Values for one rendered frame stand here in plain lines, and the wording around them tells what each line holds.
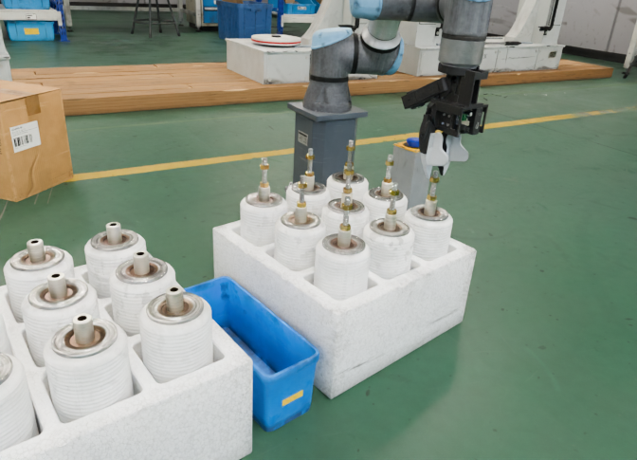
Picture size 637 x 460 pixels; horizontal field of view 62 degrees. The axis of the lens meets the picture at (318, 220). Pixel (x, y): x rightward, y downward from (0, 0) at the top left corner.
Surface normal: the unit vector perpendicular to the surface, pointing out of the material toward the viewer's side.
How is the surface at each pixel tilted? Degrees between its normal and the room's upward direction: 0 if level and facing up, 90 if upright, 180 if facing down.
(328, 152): 90
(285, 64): 90
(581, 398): 0
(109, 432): 90
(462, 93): 90
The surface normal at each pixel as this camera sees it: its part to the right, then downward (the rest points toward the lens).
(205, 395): 0.61, 0.36
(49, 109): 0.94, 0.19
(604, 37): -0.85, 0.18
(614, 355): 0.06, -0.91
